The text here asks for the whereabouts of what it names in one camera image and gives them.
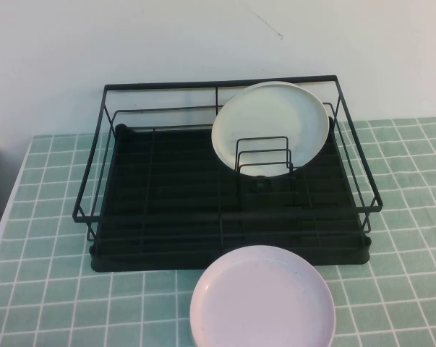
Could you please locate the green grid tablecloth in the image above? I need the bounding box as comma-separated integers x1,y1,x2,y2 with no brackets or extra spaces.
0,115,436,347

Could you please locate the pink round plate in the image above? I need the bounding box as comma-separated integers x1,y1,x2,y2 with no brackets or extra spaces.
189,244,336,347

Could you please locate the white round plate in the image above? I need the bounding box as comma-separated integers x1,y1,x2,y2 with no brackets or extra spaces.
210,81,330,178

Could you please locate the black plastic drip tray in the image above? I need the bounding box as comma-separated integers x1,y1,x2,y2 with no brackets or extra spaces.
89,115,372,273

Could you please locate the black wire dish rack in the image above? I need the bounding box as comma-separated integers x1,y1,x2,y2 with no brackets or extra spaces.
72,74,385,254

